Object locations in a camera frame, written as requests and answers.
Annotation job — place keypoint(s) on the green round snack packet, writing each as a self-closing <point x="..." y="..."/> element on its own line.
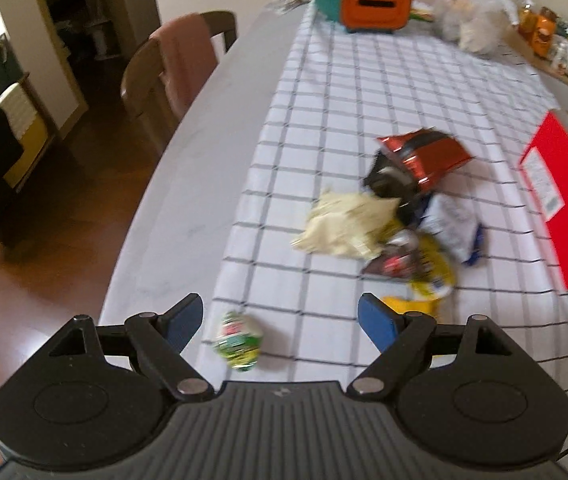
<point x="239" y="341"/>

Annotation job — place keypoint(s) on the sofa with cream blanket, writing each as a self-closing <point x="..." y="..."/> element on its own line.
<point x="19" y="110"/>

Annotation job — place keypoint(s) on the wet wipes pack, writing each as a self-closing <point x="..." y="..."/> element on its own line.
<point x="421" y="12"/>

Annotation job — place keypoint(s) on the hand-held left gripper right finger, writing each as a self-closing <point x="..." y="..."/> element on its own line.
<point x="376" y="317"/>

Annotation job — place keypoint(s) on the checked tablecloth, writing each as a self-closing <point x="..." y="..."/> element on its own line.
<point x="314" y="125"/>

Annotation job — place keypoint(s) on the pink cloth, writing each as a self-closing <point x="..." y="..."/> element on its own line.
<point x="184" y="60"/>

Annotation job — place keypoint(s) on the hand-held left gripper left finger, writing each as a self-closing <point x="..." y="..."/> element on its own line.
<point x="184" y="317"/>

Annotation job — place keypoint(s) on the white tissue pack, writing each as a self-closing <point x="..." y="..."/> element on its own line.
<point x="561" y="55"/>

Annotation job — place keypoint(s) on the pale yellow snack packet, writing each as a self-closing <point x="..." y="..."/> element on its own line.
<point x="344" y="220"/>

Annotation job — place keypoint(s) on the red snack bag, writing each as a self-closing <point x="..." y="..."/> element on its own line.
<point x="396" y="262"/>

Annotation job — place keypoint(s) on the clear plastic bag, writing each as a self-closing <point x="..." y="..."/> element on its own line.
<point x="469" y="25"/>

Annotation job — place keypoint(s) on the red-brown snack packet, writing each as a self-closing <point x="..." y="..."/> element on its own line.
<point x="434" y="157"/>

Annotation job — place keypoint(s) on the orange tissue box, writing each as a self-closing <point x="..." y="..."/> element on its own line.
<point x="369" y="5"/>

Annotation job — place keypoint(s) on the red cardboard box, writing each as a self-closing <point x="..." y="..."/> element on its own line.
<point x="559" y="195"/>

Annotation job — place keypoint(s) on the white and blue snack packet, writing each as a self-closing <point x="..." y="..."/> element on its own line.
<point x="451" y="225"/>

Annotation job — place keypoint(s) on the wooden chair with curved back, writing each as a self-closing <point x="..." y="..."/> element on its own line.
<point x="139" y="85"/>

